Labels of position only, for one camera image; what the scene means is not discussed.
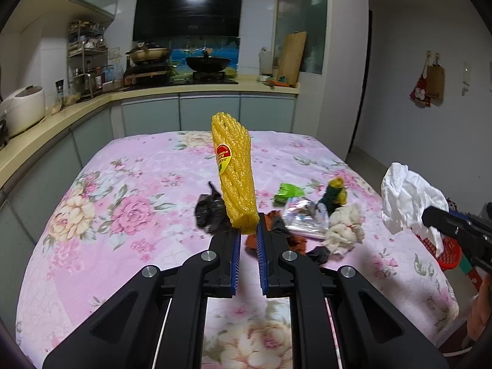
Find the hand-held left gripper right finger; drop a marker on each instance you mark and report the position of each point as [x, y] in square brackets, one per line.
[262, 261]

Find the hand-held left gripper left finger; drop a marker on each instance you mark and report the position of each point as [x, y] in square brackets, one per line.
[235, 261]

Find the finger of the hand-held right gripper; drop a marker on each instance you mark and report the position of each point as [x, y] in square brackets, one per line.
[459, 213]
[442, 221]

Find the red plastic basket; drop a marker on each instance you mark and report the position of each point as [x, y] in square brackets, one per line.
[449, 251]

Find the white plastic bag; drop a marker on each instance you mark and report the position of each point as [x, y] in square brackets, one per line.
[407, 196]

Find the cartoon print snack packet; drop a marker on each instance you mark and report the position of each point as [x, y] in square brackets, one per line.
[303, 219]

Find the green snack wrapper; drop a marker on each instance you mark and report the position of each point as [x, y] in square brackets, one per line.
[288, 192]

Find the yellow foam fruit net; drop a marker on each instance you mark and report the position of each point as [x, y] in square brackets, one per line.
[234, 184]

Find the person's right hand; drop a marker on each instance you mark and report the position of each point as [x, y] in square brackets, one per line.
[480, 307]

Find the red-brown crumpled wrapper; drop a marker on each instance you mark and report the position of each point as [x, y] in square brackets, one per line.
[298, 243]

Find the small black plastic bag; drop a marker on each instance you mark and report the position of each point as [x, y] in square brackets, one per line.
[209, 211]

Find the crumpled cream tissue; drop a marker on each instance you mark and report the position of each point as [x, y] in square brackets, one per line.
[344, 230]

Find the pink floral blanket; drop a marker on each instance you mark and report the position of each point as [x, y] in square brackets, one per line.
[134, 238]

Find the red hanging bag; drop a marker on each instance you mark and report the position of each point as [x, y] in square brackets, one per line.
[419, 92]

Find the brown paper bag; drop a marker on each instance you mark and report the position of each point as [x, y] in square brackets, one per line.
[435, 82]

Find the pale lower cabinets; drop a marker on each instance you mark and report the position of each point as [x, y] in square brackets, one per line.
[207, 113]

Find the dark doorway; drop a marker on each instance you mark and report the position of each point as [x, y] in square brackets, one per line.
[363, 84]

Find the black gas hob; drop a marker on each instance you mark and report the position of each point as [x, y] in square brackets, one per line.
[207, 79]

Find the beige kitchen countertop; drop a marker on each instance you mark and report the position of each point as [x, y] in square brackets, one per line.
[153, 90]

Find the clear plastic bottle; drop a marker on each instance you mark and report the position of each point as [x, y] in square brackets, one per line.
[266, 63]

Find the black wok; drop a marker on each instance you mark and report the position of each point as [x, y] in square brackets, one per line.
[209, 64]

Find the wooden cutting board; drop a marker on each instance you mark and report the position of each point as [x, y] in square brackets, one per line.
[292, 57]

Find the portable stove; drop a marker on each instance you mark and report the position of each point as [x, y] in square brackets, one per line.
[146, 75]

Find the blue scenic backsplash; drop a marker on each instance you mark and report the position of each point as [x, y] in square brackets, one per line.
[184, 48]

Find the golden pan with lid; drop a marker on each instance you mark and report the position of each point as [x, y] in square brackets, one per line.
[148, 54]

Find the black capped seasoning jar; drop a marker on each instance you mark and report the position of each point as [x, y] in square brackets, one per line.
[59, 90]

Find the black range hood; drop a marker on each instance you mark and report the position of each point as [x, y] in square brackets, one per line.
[188, 7]

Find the metal spice rack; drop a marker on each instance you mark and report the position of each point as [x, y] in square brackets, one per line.
[86, 50]

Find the white rice cooker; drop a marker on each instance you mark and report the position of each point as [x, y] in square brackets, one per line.
[23, 109]

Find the pale upper cabinet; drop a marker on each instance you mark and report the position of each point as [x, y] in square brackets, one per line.
[77, 4]

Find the white wall switch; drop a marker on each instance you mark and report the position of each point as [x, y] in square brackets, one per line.
[467, 72]

